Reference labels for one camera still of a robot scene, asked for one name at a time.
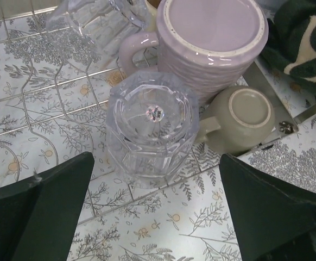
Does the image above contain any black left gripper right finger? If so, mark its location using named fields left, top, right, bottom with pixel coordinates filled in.
left=219, top=154, right=316, bottom=260

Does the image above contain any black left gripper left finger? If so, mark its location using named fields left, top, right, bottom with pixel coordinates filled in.
left=0, top=152, right=94, bottom=260

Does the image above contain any olive green ceramic mug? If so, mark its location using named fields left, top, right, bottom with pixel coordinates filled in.
left=195, top=85, right=275, bottom=156

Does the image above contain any steel two-tier dish rack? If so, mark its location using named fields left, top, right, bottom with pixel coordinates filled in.
left=0, top=7, right=316, bottom=222

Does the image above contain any clear glass tumbler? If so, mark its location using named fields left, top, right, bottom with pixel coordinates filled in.
left=106, top=70, right=199, bottom=189

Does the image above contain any clear glass near rack front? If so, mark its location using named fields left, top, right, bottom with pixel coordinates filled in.
left=46, top=0, right=151, bottom=70

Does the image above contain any floral patterned table mat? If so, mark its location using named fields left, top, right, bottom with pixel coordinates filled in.
left=0, top=0, right=316, bottom=261

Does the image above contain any pink ribbed ceramic mug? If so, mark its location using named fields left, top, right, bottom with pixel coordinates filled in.
left=119, top=0, right=269, bottom=105

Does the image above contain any black floral plush pillow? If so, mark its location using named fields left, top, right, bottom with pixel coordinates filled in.
left=261, top=1, right=316, bottom=95

